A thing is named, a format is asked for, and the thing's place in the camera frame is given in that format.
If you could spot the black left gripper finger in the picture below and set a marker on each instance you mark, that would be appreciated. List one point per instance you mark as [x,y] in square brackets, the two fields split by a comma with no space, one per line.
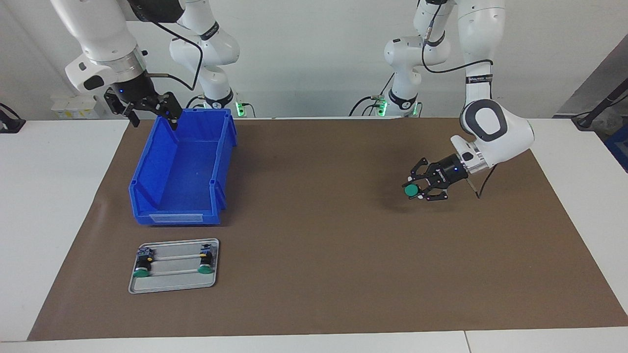
[423,170]
[435,195]

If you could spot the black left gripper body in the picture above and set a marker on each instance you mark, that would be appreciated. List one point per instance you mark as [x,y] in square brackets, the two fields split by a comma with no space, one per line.
[449,172]

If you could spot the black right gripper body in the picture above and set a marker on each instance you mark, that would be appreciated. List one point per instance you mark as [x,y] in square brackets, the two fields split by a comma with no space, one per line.
[132,95]

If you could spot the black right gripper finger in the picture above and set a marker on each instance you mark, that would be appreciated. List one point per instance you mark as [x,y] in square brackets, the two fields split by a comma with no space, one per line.
[172,108]
[117,109]

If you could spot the green push button switch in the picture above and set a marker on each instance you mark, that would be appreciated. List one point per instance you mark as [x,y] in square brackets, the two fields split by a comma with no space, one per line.
[142,267]
[412,190]
[206,262]

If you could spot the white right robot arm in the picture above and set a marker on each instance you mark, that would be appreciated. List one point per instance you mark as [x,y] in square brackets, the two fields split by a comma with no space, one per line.
[98,29]

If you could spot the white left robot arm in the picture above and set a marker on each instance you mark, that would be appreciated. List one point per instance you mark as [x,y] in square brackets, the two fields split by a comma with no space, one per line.
[510,137]

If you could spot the white box with yellow labels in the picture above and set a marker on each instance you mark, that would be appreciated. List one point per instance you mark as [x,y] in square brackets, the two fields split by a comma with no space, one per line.
[73,110]

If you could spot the blue plastic storage bin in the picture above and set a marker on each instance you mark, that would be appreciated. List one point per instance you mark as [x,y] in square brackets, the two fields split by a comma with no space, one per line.
[186,171]

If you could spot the brown table mat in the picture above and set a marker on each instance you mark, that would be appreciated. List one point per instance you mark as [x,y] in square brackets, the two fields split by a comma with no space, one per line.
[343,255]

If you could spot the black stand pole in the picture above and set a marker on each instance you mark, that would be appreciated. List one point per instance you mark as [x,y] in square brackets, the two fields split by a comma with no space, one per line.
[601,108]

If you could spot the blue crate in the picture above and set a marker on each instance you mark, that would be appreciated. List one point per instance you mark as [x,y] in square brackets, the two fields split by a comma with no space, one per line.
[619,147]

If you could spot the grey metal tray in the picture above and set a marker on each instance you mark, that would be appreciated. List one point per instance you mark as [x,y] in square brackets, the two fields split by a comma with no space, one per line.
[176,282]

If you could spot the black clamp mount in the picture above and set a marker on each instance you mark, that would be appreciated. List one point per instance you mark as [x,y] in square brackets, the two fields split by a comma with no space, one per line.
[10,123]

